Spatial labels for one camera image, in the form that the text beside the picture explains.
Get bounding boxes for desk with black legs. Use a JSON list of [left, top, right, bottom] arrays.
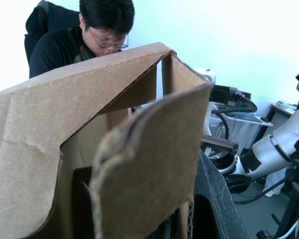
[[265, 101, 299, 150]]

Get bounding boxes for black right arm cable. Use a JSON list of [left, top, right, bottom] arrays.
[[228, 159, 294, 206]]

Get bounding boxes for small brown cardboard box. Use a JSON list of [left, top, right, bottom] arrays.
[[0, 42, 214, 239]]

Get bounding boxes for thin-rimmed eyeglasses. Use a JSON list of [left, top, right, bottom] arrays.
[[91, 32, 129, 50]]

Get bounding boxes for thin white cable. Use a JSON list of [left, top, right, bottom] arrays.
[[256, 218, 299, 239]]

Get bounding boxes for black metal stand frame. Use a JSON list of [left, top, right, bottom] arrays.
[[271, 171, 299, 239]]

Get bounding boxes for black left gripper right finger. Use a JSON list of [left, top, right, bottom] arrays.
[[193, 148, 249, 239]]

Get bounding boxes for white side table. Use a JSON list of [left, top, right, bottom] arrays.
[[228, 112, 275, 151]]

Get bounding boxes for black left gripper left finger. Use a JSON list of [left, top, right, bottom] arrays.
[[73, 167, 93, 239]]

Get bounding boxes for black office chair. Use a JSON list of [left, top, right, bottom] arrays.
[[24, 0, 81, 67]]

